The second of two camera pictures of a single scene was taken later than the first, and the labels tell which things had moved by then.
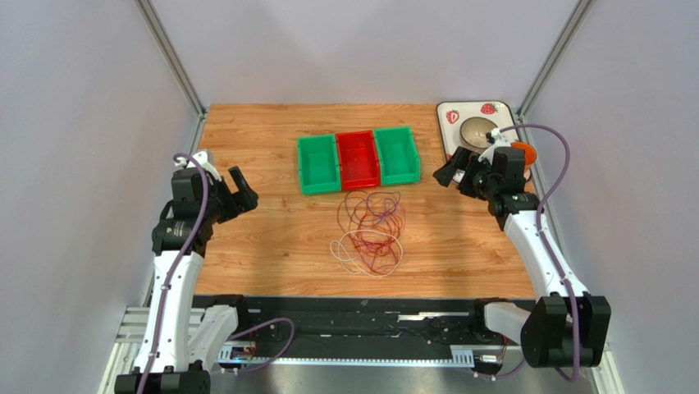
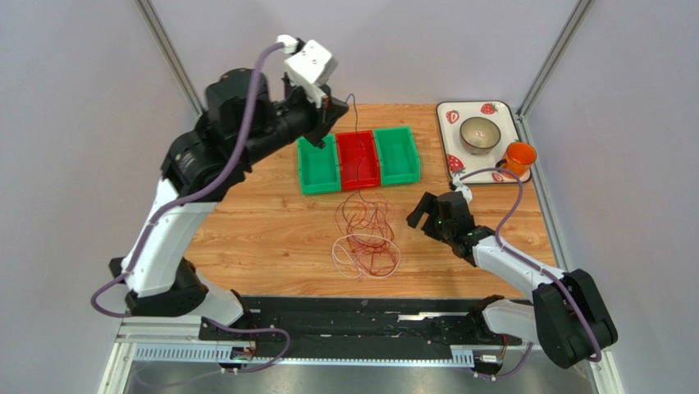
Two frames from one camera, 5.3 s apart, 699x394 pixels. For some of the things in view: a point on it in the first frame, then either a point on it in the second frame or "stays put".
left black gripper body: x=215 y=208 -> x=297 y=116
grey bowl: x=473 y=133 stays put
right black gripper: x=461 y=173 -> x=440 y=217
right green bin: x=398 y=154 stays put
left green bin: x=318 y=163 stays put
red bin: x=358 y=163 stays put
